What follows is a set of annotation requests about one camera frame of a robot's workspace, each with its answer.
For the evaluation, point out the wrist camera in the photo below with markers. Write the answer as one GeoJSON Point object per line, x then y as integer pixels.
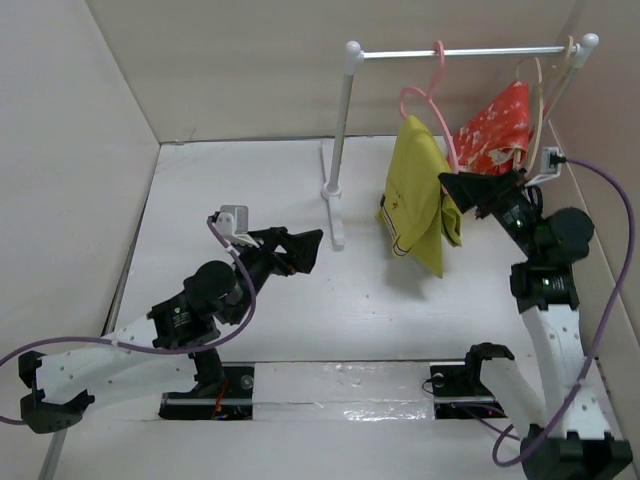
{"type": "Point", "coordinates": [551, 162]}
{"type": "Point", "coordinates": [230, 221]}

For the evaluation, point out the red white patterned garment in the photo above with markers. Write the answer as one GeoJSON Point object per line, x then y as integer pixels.
{"type": "Point", "coordinates": [496, 139]}

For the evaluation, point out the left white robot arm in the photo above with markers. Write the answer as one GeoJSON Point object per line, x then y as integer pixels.
{"type": "Point", "coordinates": [174, 344]}

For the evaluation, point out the silver tape strip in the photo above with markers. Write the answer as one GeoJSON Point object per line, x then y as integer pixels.
{"type": "Point", "coordinates": [341, 391]}

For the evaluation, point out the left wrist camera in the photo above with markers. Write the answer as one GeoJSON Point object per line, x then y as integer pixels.
{"type": "Point", "coordinates": [230, 221]}

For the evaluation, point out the beige wooden hanger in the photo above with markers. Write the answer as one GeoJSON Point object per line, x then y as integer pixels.
{"type": "Point", "coordinates": [555, 76]}

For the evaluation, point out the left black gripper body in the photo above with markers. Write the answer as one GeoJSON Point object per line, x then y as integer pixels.
{"type": "Point", "coordinates": [260, 263]}

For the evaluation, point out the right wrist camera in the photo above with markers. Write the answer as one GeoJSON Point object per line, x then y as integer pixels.
{"type": "Point", "coordinates": [551, 162]}

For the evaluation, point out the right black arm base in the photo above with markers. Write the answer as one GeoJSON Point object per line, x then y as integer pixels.
{"type": "Point", "coordinates": [456, 388]}

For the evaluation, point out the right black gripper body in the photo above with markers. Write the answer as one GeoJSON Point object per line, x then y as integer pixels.
{"type": "Point", "coordinates": [519, 216]}

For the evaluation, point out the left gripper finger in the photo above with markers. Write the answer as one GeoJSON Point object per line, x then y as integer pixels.
{"type": "Point", "coordinates": [300, 253]}
{"type": "Point", "coordinates": [271, 238]}

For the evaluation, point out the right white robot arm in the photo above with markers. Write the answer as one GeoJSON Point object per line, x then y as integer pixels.
{"type": "Point", "coordinates": [563, 433]}

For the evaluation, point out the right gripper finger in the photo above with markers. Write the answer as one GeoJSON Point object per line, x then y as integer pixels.
{"type": "Point", "coordinates": [480, 194]}
{"type": "Point", "coordinates": [513, 180]}

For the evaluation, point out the white clothes rack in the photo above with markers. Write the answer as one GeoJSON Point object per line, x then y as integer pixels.
{"type": "Point", "coordinates": [331, 151]}

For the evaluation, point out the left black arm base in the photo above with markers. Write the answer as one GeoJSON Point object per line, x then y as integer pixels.
{"type": "Point", "coordinates": [222, 392]}

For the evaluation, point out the yellow-green trousers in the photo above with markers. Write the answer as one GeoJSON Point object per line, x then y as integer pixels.
{"type": "Point", "coordinates": [418, 214]}

